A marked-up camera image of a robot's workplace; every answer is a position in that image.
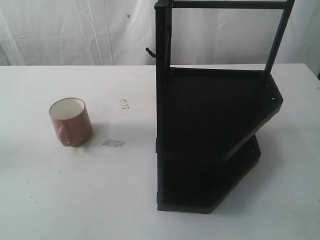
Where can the pink ceramic mug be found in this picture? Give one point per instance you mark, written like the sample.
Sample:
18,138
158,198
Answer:
71,121

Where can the black metal hook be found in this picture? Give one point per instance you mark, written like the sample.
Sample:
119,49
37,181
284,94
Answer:
153,55

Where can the black two-tier shelf rack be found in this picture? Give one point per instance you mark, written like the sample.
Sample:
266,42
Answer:
207,119

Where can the clear tape piece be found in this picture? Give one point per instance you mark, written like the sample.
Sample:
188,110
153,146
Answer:
113,143

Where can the white backdrop cloth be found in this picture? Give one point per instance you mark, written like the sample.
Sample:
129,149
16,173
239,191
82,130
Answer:
117,32

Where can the torn tape residue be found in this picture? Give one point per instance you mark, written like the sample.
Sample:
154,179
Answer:
124,104

